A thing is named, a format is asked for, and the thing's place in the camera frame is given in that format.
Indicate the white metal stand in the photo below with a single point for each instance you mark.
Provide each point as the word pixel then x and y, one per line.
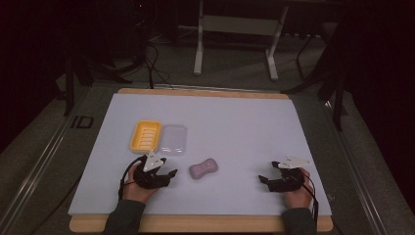
pixel 239 24

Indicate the clear plastic container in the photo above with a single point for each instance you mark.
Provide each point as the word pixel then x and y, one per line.
pixel 173 139

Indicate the dark chair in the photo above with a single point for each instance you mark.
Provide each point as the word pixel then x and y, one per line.
pixel 336 81

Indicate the yellow soap dish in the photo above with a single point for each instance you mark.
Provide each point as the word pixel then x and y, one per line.
pixel 146 136

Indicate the wooden table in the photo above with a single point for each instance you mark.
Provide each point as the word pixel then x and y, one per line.
pixel 195 223

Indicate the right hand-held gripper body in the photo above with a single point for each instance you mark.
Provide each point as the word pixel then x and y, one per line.
pixel 288 181

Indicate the person's left hand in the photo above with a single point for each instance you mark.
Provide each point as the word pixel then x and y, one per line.
pixel 138 192

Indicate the black stand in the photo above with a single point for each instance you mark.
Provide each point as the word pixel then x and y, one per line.
pixel 69 88

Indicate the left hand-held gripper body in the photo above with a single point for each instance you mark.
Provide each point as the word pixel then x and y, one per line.
pixel 148 178

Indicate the purple soap bar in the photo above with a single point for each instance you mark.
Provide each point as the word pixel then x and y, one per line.
pixel 203 168

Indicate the pale blue table mat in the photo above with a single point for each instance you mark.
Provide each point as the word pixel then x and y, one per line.
pixel 235 137

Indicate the metal floor rail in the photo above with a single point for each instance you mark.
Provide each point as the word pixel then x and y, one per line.
pixel 357 176
pixel 36 169

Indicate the person's right hand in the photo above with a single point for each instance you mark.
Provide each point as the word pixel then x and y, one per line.
pixel 298 197

